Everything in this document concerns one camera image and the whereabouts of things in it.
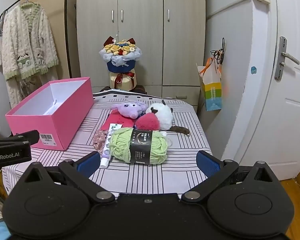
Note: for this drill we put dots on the purple plush toy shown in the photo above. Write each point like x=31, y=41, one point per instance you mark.
x=130, y=108

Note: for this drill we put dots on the green yarn ball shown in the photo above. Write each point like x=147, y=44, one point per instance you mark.
x=120, y=145

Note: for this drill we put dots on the beige wardrobe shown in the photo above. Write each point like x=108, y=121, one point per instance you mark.
x=140, y=30

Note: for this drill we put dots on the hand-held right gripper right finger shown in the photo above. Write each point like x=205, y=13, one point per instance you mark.
x=207, y=163

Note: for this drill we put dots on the red envelope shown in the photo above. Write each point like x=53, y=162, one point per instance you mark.
x=115, y=120

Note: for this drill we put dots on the white plush toy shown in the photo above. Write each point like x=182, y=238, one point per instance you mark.
x=162, y=115

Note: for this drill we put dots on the blue round sticker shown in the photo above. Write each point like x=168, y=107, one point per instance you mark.
x=253, y=70

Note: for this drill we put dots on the black clothes rack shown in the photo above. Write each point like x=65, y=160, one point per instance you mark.
x=15, y=3

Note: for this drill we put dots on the striped bed sheet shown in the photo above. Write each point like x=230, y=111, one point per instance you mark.
x=145, y=177

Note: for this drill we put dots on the white door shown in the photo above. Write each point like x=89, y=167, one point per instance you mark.
x=277, y=117

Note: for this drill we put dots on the pink cardboard box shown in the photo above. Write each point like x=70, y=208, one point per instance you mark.
x=65, y=120

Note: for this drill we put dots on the red fluffy yarn ball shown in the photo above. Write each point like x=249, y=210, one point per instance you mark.
x=146, y=122

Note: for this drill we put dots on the flower bouquet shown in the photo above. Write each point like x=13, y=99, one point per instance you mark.
x=121, y=65

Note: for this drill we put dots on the colourful paper bag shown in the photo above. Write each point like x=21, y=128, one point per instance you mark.
x=212, y=92

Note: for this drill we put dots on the white small packet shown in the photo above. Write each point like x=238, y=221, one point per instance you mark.
x=106, y=155

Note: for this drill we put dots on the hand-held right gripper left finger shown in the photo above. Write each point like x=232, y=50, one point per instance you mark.
x=88, y=163

